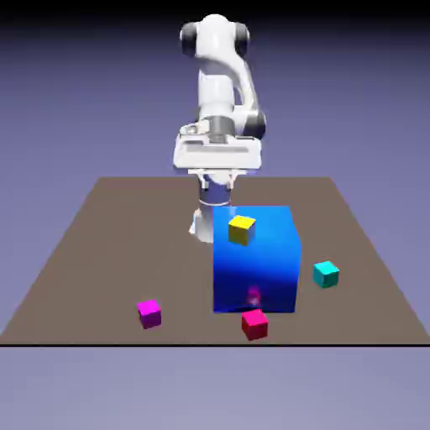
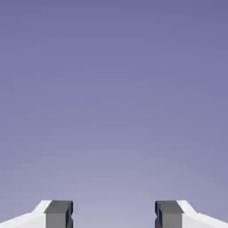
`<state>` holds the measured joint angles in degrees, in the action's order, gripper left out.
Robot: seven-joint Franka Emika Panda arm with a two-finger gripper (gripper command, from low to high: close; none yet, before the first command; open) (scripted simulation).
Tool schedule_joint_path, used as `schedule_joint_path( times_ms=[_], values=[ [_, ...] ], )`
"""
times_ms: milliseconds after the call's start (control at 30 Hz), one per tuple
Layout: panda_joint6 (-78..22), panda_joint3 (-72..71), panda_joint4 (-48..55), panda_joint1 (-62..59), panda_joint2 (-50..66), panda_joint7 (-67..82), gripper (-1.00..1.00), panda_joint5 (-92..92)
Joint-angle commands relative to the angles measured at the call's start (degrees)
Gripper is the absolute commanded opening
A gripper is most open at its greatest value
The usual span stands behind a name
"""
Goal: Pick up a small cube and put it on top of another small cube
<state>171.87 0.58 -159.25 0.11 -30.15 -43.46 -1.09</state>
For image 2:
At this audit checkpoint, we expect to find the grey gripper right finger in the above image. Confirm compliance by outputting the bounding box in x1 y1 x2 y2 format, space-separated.
154 199 228 228

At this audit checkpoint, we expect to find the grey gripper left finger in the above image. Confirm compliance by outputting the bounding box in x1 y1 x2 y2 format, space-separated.
0 199 74 228

